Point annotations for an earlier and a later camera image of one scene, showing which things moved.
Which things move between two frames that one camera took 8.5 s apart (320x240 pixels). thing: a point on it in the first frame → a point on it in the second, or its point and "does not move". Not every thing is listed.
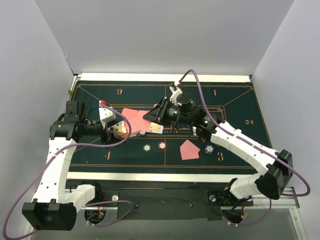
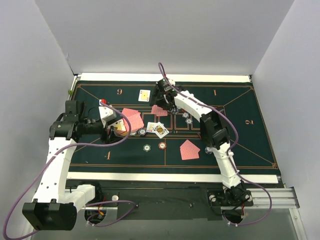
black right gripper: [162, 110] → [162, 99]
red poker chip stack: [162, 145] does not move
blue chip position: [142, 132] does not move
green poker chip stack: [146, 147] does not move
